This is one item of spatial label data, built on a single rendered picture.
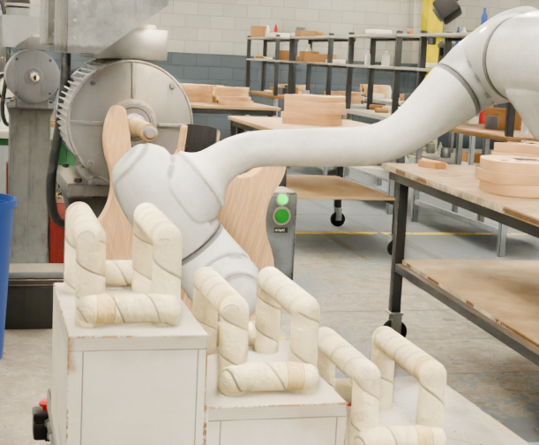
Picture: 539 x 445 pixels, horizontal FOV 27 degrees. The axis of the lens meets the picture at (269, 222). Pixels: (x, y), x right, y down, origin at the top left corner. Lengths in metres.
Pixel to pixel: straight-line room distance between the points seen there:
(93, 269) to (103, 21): 0.82
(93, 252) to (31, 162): 4.49
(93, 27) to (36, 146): 3.75
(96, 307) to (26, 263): 4.54
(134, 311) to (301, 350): 0.20
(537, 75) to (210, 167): 0.48
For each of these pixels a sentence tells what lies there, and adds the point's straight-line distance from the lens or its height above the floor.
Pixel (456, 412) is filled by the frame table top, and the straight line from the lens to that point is 1.55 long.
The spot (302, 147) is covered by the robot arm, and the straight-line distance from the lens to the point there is 1.64.
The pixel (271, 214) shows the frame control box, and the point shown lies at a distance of 2.30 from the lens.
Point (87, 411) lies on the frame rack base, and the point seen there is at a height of 1.02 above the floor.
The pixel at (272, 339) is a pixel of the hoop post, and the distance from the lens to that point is 1.41.
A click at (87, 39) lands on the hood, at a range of 1.93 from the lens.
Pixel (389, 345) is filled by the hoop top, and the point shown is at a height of 1.04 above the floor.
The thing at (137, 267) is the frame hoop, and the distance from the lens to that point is 1.37.
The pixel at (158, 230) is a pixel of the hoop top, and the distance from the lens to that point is 1.19.
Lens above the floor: 1.40
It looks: 8 degrees down
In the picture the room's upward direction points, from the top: 3 degrees clockwise
